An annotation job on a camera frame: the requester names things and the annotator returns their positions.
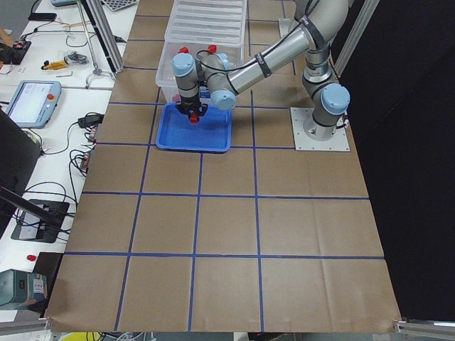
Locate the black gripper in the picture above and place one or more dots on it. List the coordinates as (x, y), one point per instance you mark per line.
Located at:
(189, 107)

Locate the clear plastic box lid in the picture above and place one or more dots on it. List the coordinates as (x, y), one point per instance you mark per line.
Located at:
(205, 21)

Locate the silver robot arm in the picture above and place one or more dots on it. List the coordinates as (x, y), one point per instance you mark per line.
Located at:
(316, 23)

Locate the clear plastic storage box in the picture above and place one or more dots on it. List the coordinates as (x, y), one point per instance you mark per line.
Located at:
(164, 76)

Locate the green box device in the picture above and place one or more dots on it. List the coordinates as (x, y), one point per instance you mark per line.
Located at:
(21, 289)

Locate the blue plastic tray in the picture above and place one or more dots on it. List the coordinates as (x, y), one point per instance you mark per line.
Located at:
(211, 134)

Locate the black power adapter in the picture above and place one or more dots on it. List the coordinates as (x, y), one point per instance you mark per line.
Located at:
(90, 119)

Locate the yellow black tool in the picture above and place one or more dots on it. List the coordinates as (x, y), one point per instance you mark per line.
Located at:
(57, 65)

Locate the teach pendant tablet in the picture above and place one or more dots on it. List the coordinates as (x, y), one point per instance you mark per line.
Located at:
(33, 103)

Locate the black monitor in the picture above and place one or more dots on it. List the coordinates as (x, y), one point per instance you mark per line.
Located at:
(19, 155)

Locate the black monitor stand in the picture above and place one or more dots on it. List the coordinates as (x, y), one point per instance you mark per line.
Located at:
(39, 220)

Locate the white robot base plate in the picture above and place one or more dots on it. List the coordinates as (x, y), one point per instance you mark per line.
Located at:
(309, 136)

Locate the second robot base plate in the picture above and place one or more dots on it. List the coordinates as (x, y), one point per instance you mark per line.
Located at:
(285, 25)

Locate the aluminium frame post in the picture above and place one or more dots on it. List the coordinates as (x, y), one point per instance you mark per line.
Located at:
(98, 19)

